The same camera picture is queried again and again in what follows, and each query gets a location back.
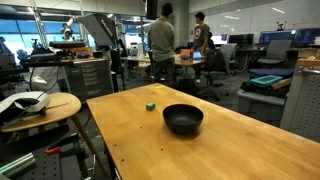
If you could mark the black perforated breadboard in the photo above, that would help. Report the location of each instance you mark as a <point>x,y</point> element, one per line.
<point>46,166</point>

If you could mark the wooden plank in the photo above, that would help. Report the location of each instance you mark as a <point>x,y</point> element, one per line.
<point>282,83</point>

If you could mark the dark computer monitor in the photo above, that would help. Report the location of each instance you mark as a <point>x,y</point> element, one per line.
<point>241,39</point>

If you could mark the grey office chair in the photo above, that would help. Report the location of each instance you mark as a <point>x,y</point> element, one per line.
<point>277,51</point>

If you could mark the grey drawer cabinet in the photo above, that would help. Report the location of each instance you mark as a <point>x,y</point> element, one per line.
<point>88,78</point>

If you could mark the person in shield print shirt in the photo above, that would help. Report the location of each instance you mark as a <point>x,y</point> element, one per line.
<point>201,36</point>

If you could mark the black fabric pile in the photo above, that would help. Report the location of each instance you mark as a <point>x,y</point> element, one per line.
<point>248,86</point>

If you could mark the black softbox light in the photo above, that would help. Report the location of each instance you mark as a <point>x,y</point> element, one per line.
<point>100,28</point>

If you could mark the blue cushion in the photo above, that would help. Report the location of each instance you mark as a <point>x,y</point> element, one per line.
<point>270,72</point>

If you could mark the black office chair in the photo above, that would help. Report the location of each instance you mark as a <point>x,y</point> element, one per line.
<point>218,63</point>

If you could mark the black bowl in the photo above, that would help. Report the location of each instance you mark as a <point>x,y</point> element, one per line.
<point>182,120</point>

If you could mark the wide blue screen monitor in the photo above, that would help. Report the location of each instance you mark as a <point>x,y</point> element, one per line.
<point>276,36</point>

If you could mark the small green cube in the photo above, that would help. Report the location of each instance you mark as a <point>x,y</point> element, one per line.
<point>150,106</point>

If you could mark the teal tray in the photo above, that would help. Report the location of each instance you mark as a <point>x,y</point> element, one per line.
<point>266,80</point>

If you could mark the round wooden side table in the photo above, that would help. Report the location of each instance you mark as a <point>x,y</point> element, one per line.
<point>63,104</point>

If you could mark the flat black device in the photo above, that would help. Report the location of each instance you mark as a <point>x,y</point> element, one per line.
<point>66,44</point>

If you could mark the white VR headset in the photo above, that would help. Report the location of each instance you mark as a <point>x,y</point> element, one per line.
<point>28,98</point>

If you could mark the orange box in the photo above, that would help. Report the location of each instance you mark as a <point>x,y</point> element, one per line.
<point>186,55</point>

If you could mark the laptop with blue screen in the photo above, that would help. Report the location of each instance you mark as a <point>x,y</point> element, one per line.
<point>197,55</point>

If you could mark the person in grey shirt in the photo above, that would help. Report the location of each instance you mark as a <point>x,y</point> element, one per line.
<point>161,40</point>

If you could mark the bright screen monitor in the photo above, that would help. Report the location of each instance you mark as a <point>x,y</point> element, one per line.
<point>218,39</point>

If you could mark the green metal cylinder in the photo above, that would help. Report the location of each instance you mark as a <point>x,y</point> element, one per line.
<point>16,164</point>

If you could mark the perforated metal cabinet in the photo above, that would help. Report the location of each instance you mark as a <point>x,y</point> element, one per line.
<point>305,103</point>

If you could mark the grey storage bin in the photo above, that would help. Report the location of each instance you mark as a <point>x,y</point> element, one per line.
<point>260,106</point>

